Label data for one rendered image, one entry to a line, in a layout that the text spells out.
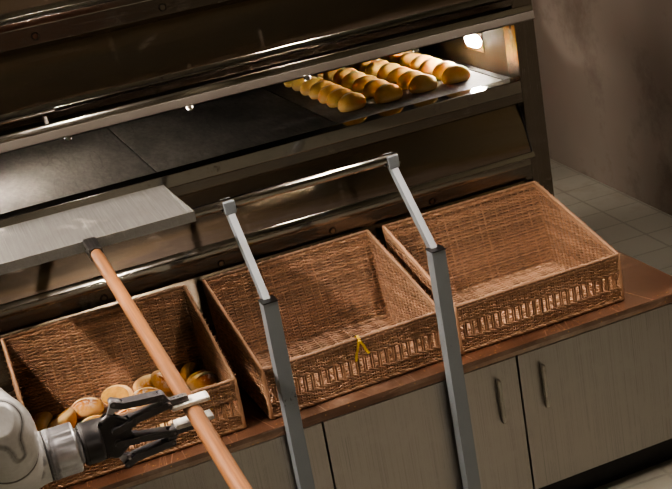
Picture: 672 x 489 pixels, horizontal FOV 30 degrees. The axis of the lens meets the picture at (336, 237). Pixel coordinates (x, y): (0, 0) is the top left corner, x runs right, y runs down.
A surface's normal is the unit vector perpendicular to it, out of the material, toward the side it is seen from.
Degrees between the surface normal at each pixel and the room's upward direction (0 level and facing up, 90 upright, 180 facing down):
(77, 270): 70
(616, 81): 90
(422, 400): 90
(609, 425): 90
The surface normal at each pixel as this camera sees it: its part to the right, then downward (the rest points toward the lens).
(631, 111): -0.94, 0.26
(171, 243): 0.29, -0.07
